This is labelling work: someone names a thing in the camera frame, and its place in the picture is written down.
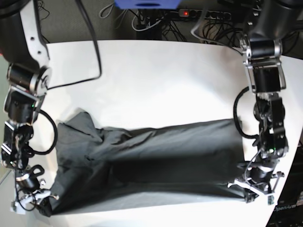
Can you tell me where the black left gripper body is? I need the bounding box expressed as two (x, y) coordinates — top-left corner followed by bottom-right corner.
(236, 170), (277, 203)

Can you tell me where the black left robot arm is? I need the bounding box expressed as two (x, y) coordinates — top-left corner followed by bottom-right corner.
(233, 0), (303, 205)

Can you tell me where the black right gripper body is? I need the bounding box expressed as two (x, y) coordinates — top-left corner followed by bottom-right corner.
(16, 185), (51, 213)

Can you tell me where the dark grey t-shirt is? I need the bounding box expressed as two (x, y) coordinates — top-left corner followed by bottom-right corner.
(39, 112), (244, 217)

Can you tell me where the white cable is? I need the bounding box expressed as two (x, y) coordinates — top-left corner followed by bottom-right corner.
(131, 14), (164, 32)

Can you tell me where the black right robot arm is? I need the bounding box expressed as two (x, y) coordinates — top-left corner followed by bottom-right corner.
(0, 0), (52, 214)

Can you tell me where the black power strip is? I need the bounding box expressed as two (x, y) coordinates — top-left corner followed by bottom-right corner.
(178, 9), (232, 20)

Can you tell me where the blue box overhead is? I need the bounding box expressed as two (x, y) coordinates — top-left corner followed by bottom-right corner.
(114, 0), (181, 9)

